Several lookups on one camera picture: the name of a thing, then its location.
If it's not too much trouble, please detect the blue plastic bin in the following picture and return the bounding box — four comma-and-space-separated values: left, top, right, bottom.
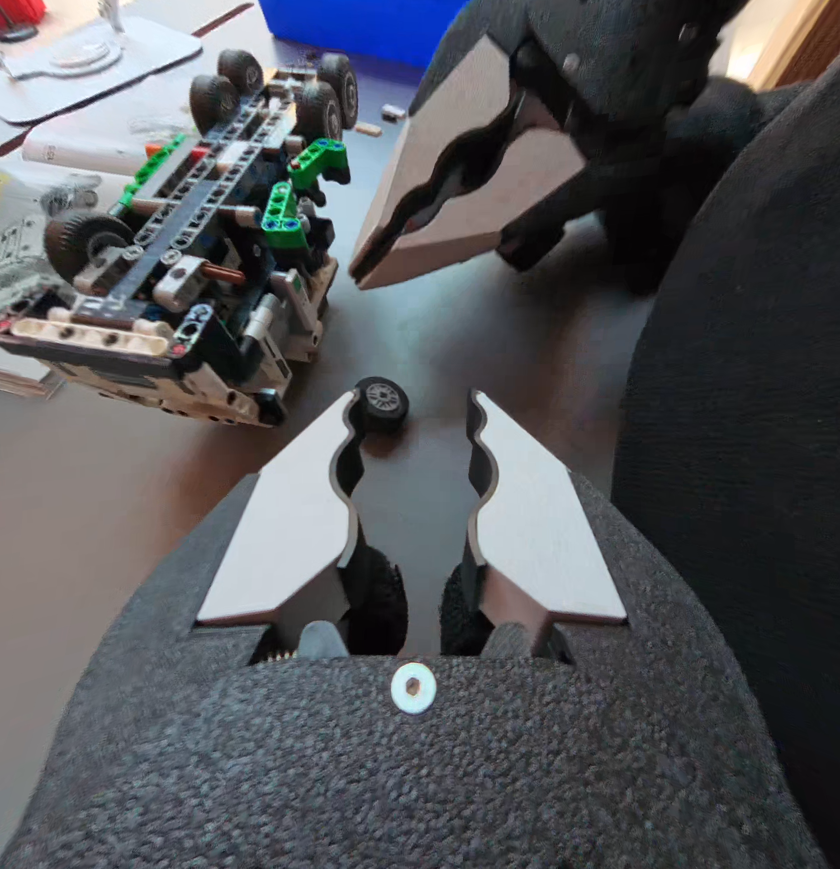
257, 0, 471, 69

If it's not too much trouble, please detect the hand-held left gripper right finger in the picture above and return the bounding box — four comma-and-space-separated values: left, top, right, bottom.
462, 389, 629, 642

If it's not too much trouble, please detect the black lego wheel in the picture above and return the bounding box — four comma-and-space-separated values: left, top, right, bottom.
354, 375, 411, 435

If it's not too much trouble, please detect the white metal sign stand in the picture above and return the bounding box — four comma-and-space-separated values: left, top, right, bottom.
0, 0, 204, 126

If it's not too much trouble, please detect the person's black clothing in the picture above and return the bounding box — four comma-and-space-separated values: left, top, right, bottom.
611, 41, 840, 856

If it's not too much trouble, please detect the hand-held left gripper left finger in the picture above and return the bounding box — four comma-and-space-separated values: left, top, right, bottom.
196, 390, 365, 639

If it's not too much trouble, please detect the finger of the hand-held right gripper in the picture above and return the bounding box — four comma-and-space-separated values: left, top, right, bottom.
351, 102, 589, 291
348, 34, 529, 279

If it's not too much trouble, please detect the lego truck chassis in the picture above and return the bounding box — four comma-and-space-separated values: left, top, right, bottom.
0, 49, 361, 429

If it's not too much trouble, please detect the lego instruction booklet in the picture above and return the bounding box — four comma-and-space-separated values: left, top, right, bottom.
0, 125, 190, 401

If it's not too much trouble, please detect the wooden wall panel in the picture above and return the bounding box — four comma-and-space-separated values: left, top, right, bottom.
773, 0, 840, 86

